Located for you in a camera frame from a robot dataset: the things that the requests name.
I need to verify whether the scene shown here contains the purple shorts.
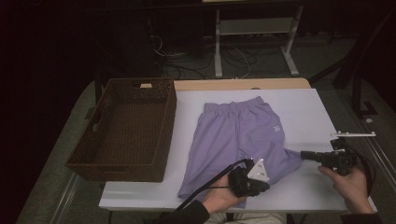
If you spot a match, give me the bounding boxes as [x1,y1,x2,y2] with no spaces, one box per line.
[177,95,304,209]

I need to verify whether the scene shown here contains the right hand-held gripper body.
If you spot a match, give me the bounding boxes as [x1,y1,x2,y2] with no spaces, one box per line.
[322,132,376,176]

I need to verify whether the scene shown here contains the person's left hand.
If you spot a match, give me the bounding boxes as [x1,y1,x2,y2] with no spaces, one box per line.
[201,175,250,215]

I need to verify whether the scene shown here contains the white metal desk frame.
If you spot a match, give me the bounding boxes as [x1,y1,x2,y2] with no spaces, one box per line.
[214,4,304,78]

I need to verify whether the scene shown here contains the person's right leg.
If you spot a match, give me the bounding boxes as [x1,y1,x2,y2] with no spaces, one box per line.
[233,212,288,224]

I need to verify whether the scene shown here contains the white board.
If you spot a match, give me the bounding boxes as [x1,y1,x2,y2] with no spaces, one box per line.
[98,88,378,215]

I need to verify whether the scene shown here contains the brown woven basket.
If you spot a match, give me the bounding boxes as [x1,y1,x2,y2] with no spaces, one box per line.
[64,77,177,184]

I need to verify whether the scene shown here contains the black metal stand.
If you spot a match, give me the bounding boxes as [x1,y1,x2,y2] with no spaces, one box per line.
[350,69,379,119]

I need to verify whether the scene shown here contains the metal floor rail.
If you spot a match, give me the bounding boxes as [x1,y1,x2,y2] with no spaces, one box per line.
[348,102,396,190]
[50,172,81,224]

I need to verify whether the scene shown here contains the person's right hand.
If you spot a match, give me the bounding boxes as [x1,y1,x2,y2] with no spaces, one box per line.
[317,165,375,215]

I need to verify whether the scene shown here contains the person's left leg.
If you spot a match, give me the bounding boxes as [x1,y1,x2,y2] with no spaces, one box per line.
[204,212,228,224]

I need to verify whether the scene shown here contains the person's leg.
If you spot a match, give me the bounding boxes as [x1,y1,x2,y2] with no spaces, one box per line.
[204,212,228,224]
[233,212,288,224]

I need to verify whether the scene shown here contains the tangle of floor cables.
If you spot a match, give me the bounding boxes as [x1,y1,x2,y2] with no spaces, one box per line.
[150,34,260,80]

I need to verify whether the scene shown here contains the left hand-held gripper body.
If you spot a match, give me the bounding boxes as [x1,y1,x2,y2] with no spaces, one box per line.
[228,158,271,199]

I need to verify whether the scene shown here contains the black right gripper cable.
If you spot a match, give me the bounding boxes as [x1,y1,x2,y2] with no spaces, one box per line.
[345,144,377,198]

